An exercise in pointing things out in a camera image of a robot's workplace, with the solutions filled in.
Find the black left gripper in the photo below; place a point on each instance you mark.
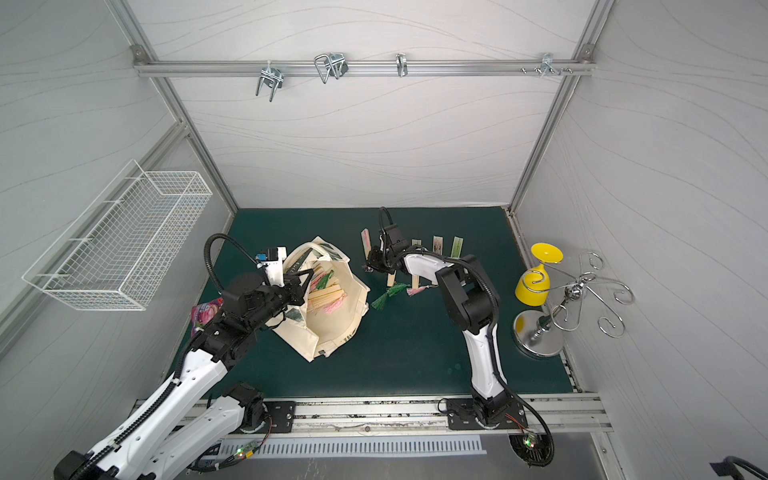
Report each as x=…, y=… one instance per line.
x=289, y=289

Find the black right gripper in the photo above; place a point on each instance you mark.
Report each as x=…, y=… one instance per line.
x=380, y=260

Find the bamboo folding fan green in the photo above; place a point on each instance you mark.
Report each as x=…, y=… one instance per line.
x=456, y=247
x=415, y=278

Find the bamboo folding fan pink tassel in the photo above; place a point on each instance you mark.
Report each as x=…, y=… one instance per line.
x=437, y=247

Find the cream canvas tote bag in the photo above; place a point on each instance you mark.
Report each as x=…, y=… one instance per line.
x=333, y=306

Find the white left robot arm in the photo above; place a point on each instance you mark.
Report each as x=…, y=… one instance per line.
x=150, y=444

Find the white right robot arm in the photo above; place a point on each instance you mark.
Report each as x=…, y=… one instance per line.
x=472, y=304

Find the pink snack packet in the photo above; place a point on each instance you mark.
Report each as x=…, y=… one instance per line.
x=204, y=313

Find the yellow plastic wine glass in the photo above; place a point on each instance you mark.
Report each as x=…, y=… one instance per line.
x=534, y=285

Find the small metal hook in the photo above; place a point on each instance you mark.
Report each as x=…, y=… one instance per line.
x=401, y=65

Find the metal double hook middle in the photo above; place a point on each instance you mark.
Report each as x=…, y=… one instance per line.
x=331, y=65

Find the metal double hook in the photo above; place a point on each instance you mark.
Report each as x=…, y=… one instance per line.
x=270, y=80
x=331, y=65

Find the metal double hook left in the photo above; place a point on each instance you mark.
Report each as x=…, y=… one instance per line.
x=270, y=80

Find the metal hook right end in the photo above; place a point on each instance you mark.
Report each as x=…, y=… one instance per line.
x=547, y=68

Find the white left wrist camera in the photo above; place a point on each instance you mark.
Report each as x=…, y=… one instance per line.
x=271, y=261

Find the white wire basket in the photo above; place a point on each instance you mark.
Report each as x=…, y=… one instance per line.
x=115, y=254

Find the chrome wire glass rack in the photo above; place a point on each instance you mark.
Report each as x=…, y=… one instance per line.
x=539, y=331

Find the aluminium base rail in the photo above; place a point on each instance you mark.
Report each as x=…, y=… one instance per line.
x=440, y=414

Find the aluminium crossbar rail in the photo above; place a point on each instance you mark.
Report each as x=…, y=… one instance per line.
x=146, y=66

